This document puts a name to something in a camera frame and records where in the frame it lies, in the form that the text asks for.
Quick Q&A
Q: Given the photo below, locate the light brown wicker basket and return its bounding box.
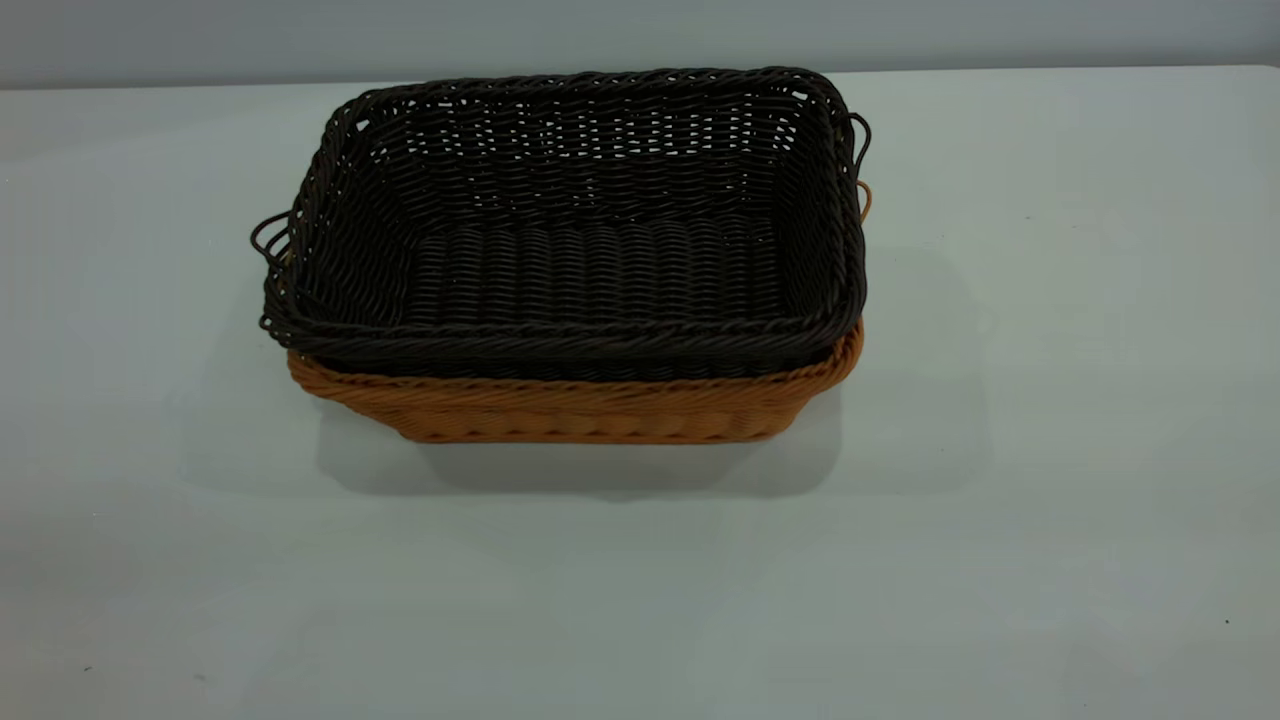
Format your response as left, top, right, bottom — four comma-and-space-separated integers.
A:
287, 180, 874, 445

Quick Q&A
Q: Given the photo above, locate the dark brown wicker basket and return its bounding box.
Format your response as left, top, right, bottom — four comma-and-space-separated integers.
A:
250, 66, 873, 384

